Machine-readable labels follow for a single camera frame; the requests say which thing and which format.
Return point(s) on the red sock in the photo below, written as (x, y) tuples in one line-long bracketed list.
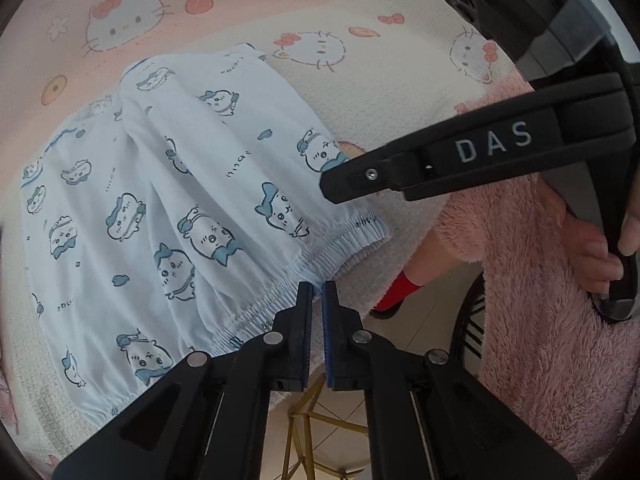
[(397, 292)]

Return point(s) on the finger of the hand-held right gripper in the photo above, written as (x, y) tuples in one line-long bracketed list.
[(360, 180)]

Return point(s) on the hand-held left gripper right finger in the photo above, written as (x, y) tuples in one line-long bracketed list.
[(328, 320)]

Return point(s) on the pink cartoon cat printed blanket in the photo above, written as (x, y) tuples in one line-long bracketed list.
[(375, 85)]

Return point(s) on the person's bare leg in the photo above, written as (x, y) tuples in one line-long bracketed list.
[(430, 260)]

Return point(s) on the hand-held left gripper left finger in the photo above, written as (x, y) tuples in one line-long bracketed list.
[(305, 305)]

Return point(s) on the person's right hand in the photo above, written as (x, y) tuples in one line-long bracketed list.
[(590, 260)]

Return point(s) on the light blue printed pajama pants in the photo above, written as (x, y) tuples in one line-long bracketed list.
[(150, 185)]

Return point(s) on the black striped object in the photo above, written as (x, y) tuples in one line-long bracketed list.
[(462, 310)]

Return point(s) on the gold metal table frame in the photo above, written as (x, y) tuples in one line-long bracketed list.
[(291, 445)]

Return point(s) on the pink fluffy robe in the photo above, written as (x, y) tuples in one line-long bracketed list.
[(525, 335)]

